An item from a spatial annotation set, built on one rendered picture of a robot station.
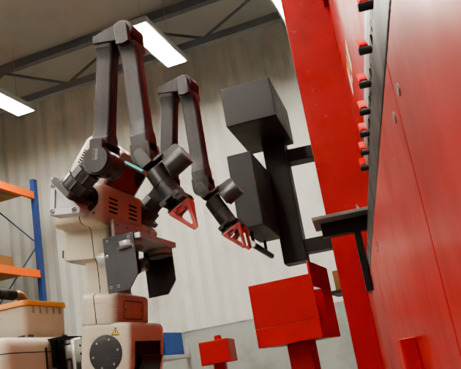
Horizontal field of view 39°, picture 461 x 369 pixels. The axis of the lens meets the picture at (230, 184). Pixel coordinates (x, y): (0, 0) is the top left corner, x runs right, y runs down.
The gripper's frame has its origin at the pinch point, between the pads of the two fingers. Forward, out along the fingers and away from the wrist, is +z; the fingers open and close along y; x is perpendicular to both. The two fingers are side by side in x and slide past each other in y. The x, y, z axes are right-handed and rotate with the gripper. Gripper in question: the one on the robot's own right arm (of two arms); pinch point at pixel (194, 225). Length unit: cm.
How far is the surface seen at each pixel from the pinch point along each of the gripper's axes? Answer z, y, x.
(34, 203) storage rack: -450, 653, 330
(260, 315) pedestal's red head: 29.9, -2.8, -1.0
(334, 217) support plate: 15.1, 28.3, -28.3
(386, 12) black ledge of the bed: 42, -114, -47
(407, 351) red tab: 59, -73, -29
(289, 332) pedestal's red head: 37.3, -2.9, -4.3
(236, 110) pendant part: -82, 129, -20
